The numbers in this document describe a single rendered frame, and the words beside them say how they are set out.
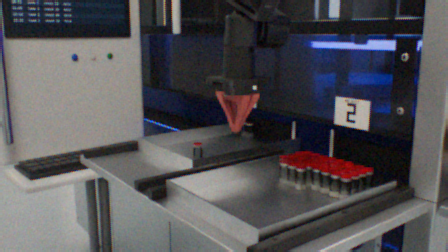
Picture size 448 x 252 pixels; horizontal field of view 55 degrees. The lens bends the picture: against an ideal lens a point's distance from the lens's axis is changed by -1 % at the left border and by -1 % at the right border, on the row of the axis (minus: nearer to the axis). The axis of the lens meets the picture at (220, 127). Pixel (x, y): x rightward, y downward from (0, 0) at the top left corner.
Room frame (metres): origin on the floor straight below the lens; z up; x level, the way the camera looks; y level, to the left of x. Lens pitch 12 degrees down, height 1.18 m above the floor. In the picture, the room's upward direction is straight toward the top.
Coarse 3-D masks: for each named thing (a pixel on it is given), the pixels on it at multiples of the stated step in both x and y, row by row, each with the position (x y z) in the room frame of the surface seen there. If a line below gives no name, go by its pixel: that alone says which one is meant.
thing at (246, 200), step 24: (216, 168) 0.83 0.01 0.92; (240, 168) 0.87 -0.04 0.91; (264, 168) 0.91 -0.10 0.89; (168, 192) 0.76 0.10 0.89; (192, 192) 0.79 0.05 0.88; (216, 192) 0.79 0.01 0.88; (240, 192) 0.79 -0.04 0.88; (264, 192) 0.79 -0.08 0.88; (288, 192) 0.79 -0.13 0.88; (312, 192) 0.79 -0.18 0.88; (360, 192) 0.70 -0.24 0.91; (384, 192) 0.74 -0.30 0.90; (216, 216) 0.64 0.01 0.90; (240, 216) 0.67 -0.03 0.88; (264, 216) 0.67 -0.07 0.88; (288, 216) 0.67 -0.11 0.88; (312, 216) 0.62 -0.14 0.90; (240, 240) 0.59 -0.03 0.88
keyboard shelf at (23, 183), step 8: (88, 168) 1.18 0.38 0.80; (8, 176) 1.13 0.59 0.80; (16, 176) 1.11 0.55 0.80; (24, 176) 1.11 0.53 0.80; (56, 176) 1.11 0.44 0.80; (64, 176) 1.11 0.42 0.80; (72, 176) 1.11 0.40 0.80; (80, 176) 1.12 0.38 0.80; (88, 176) 1.13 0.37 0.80; (96, 176) 1.15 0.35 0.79; (16, 184) 1.08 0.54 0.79; (24, 184) 1.05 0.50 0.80; (32, 184) 1.05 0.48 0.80; (40, 184) 1.05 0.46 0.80; (48, 184) 1.06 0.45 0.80; (56, 184) 1.08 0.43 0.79; (64, 184) 1.09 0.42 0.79; (24, 192) 1.03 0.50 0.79; (32, 192) 1.03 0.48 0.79
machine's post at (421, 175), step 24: (432, 0) 0.76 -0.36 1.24; (432, 24) 0.76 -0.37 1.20; (432, 48) 0.76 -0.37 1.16; (432, 72) 0.75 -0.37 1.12; (432, 96) 0.75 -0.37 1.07; (432, 120) 0.75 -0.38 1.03; (432, 144) 0.74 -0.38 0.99; (432, 168) 0.74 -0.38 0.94; (432, 192) 0.74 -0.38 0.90; (432, 216) 0.73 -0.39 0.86; (408, 240) 0.76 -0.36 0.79; (432, 240) 0.73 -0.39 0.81
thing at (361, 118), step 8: (336, 104) 0.91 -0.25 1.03; (344, 104) 0.90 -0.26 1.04; (360, 104) 0.87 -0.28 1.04; (368, 104) 0.85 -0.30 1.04; (336, 112) 0.91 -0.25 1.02; (344, 112) 0.90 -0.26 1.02; (360, 112) 0.87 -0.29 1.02; (368, 112) 0.85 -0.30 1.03; (336, 120) 0.91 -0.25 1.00; (344, 120) 0.90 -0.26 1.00; (360, 120) 0.86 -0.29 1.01; (368, 120) 0.85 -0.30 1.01; (360, 128) 0.86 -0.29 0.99
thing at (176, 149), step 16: (208, 128) 1.23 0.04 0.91; (224, 128) 1.27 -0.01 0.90; (144, 144) 1.07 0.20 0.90; (160, 144) 1.14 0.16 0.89; (176, 144) 1.16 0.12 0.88; (192, 144) 1.16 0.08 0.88; (208, 144) 1.16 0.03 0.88; (224, 144) 1.16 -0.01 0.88; (240, 144) 1.16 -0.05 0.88; (256, 144) 1.16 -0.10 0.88; (272, 144) 1.04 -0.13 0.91; (288, 144) 1.07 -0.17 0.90; (160, 160) 1.01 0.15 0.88; (176, 160) 0.95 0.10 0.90; (192, 160) 0.90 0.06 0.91; (208, 160) 0.92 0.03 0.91; (224, 160) 0.95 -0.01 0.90
